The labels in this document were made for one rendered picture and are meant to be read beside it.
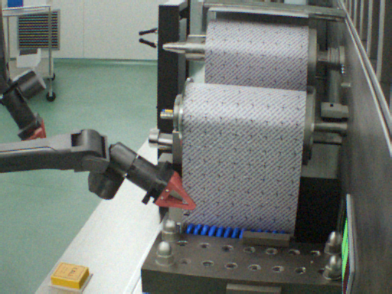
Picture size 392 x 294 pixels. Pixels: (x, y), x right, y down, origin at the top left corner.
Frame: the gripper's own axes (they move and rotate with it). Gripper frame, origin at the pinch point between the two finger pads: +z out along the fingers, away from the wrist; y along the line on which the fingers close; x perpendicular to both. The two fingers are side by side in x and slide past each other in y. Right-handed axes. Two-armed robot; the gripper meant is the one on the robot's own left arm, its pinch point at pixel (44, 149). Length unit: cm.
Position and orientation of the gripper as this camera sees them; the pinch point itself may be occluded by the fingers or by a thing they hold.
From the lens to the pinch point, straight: 169.2
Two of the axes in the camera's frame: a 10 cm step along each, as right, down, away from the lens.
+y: -2.0, -3.4, 9.2
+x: -8.6, 5.1, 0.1
